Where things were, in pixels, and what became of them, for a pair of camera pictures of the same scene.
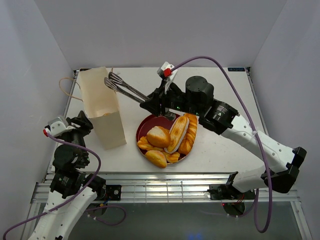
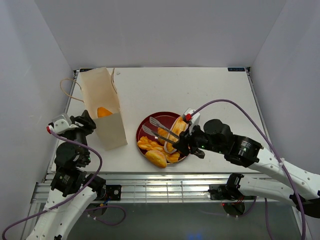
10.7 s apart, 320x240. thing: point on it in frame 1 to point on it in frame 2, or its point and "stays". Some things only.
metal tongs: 117,83 to 155,123
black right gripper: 157,102 to 188,144
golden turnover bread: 156,158 stays
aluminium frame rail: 170,188 stays
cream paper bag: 102,104 stays
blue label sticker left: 81,69 stays
